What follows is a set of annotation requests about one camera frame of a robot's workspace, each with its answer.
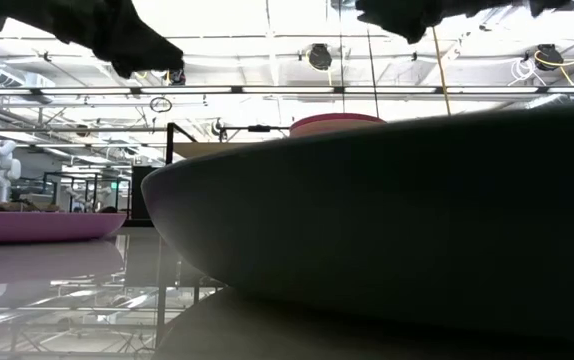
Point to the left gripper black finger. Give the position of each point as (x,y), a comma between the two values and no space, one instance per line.
(137,50)

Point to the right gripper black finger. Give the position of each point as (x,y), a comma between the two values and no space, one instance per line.
(407,17)

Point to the pink peach plate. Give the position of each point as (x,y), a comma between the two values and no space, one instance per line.
(327,125)

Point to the purple plate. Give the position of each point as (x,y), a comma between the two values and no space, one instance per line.
(42,227)

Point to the small white robot arm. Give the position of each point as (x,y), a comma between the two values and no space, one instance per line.
(73,192)

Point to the dark round ceiling device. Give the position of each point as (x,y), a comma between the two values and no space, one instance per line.
(179,78)

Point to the long ceiling light strip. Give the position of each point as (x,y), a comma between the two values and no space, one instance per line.
(192,90)

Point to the small black spotlight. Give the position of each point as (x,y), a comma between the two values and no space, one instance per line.
(217,129)

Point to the black cabinet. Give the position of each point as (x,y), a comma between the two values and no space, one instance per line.
(138,180)

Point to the wooden workbench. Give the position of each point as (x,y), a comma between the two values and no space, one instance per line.
(17,206)

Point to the large dark grey plate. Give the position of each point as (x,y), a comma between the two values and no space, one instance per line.
(367,225)

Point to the black metal workcell frame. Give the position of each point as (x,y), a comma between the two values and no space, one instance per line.
(87,173)

